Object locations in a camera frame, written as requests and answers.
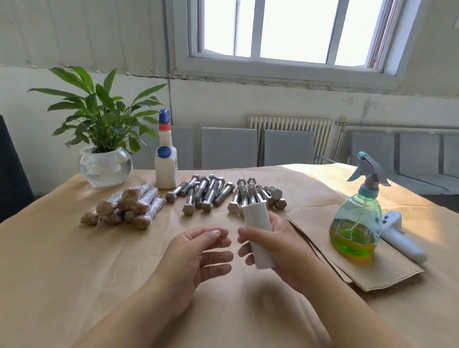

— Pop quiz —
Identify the person's left hand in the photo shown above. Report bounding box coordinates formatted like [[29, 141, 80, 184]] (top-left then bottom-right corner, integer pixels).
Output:
[[147, 226, 235, 316]]

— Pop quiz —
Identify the person's right hand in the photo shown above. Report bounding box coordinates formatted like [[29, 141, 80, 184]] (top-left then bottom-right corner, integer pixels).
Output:
[[237, 210, 328, 294]]

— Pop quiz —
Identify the white cling film roll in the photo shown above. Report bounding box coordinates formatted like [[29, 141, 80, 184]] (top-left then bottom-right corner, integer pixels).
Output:
[[241, 201, 277, 271]]

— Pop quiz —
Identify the green spray bottle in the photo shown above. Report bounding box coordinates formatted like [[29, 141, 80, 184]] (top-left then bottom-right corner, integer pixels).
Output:
[[329, 151, 393, 259]]

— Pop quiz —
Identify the pile of steel bolts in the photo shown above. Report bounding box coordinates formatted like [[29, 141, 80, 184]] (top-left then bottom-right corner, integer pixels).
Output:
[[165, 174, 288, 216]]

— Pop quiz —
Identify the stack of brown paper sheets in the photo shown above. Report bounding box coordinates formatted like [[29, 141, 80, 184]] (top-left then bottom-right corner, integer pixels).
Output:
[[287, 204, 426, 293]]

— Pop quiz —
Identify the steel hex bolt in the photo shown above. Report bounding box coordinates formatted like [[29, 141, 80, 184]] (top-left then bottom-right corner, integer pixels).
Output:
[[95, 194, 123, 217]]

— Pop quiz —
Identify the person's right forearm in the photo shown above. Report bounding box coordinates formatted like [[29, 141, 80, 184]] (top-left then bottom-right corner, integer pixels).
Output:
[[301, 271, 410, 348]]

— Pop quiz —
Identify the white glue bottle blue cap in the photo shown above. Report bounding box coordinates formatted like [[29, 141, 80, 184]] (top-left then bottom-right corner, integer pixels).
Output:
[[155, 108, 179, 189]]

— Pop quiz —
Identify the grey chair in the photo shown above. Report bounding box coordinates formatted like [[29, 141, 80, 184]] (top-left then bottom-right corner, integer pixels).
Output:
[[136, 128, 195, 169], [263, 129, 317, 166], [348, 131, 399, 176], [398, 132, 459, 195], [201, 127, 259, 170]]

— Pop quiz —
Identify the white handheld controller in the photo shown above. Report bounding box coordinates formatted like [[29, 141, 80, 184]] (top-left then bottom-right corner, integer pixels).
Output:
[[380, 211, 427, 263]]

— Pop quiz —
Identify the white radiator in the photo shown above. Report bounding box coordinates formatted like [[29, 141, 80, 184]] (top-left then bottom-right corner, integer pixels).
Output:
[[247, 115, 334, 164]]

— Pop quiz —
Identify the round glass vase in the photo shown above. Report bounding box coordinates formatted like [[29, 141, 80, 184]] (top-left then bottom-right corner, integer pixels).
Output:
[[79, 145, 134, 188]]

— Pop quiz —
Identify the large brown paper table cover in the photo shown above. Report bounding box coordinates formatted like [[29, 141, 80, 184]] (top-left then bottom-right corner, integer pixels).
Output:
[[0, 163, 459, 348]]

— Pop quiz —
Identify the green leafy plant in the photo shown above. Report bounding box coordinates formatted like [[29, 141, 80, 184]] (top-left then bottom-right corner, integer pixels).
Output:
[[29, 66, 167, 153]]

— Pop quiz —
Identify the black trash bin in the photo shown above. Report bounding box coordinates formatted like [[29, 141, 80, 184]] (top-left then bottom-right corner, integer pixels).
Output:
[[0, 115, 34, 223]]

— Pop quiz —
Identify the white framed window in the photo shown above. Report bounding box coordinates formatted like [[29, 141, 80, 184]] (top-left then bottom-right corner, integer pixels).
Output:
[[172, 0, 417, 93]]

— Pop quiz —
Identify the white vertical blind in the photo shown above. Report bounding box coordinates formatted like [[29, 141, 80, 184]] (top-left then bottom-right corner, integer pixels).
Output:
[[0, 0, 176, 78]]

